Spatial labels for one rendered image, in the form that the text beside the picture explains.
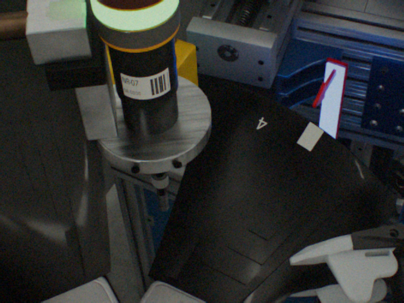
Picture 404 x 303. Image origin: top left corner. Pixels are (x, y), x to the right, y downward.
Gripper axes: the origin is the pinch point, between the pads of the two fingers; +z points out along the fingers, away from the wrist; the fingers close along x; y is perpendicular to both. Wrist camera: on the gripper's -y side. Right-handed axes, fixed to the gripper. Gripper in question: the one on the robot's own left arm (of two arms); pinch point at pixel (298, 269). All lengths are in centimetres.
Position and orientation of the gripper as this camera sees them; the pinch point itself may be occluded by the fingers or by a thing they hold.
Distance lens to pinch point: 73.2
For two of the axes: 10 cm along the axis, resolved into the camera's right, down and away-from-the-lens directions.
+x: 0.3, 5.3, 8.5
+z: -9.9, 1.4, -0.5
